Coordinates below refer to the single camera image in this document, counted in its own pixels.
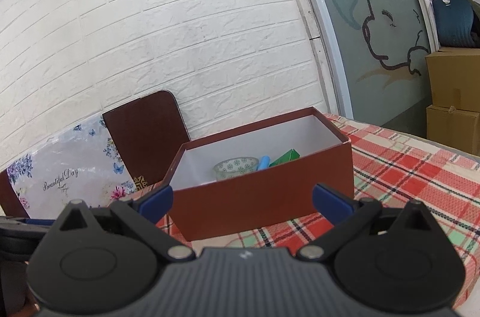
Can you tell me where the upper cardboard carton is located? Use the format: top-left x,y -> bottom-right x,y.
425,48 -> 480,112

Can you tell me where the green plastic box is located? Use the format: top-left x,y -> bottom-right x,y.
269,149 -> 300,167

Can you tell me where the blue marker pen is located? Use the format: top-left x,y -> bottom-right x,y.
257,156 -> 270,171

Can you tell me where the clear packing tape roll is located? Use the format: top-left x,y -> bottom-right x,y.
213,156 -> 260,182

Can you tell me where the brown cardboard storage box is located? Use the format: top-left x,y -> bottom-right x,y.
163,107 -> 354,241

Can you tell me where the dark brown wooden board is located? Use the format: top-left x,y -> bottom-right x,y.
103,90 -> 191,190

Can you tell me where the dark blue chair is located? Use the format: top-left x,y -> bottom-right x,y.
432,0 -> 479,49

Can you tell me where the red plaid bed sheet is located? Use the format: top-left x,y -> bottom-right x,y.
159,113 -> 479,304

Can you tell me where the lower cardboard carton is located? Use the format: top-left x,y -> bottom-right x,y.
426,105 -> 479,156

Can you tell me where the cardboard carton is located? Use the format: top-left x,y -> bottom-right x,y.
426,105 -> 479,156
425,48 -> 480,112

